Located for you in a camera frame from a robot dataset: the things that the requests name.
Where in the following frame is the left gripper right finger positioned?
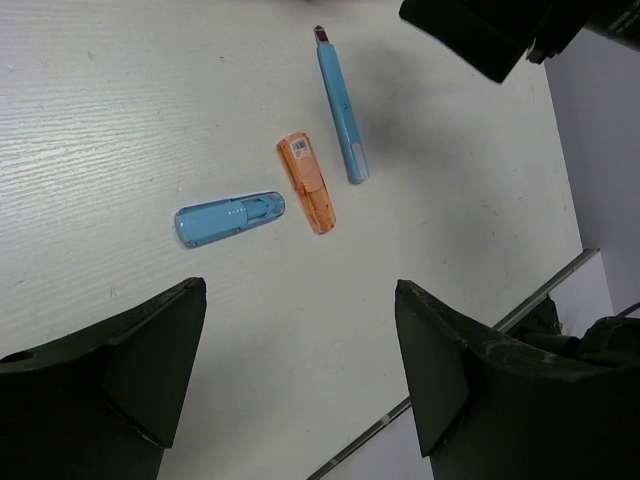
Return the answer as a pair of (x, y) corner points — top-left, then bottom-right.
(395, 280), (639, 479)

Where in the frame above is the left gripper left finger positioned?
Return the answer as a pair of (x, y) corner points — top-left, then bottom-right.
(1, 277), (207, 479)

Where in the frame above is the blue utility knife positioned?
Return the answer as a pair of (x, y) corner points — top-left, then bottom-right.
(314, 25), (370, 185)

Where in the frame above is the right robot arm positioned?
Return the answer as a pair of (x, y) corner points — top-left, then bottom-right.
(399, 0), (639, 83)

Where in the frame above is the blue correction tape case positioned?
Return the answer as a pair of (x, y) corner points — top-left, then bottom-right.
(174, 192), (286, 248)

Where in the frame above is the orange correction tape case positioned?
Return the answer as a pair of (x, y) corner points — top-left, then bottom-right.
(276, 132), (336, 234)

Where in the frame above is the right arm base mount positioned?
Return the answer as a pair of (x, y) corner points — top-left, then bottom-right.
(509, 297), (639, 368)

